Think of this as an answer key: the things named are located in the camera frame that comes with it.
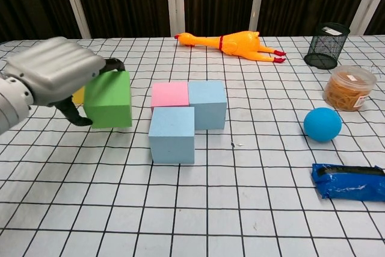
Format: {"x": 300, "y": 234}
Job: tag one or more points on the orange rubber chicken toy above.
{"x": 240, "y": 43}

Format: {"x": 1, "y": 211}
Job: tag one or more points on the white black-grid tablecloth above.
{"x": 240, "y": 209}

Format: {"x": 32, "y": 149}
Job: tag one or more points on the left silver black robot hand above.
{"x": 54, "y": 67}

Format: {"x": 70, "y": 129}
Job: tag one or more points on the blue ball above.
{"x": 322, "y": 124}

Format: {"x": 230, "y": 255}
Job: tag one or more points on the light blue foam cube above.
{"x": 173, "y": 139}
{"x": 209, "y": 103}

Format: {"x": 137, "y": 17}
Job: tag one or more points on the blue snack packet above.
{"x": 349, "y": 189}

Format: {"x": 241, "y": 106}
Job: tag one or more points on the yellow foam cube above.
{"x": 78, "y": 96}

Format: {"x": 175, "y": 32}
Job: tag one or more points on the pink foam cube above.
{"x": 168, "y": 94}

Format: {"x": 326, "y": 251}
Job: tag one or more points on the clear jar of rubber bands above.
{"x": 349, "y": 91}

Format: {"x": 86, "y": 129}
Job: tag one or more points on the black mesh pen holder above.
{"x": 326, "y": 44}

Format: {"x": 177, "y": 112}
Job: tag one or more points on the green foam cube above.
{"x": 109, "y": 103}

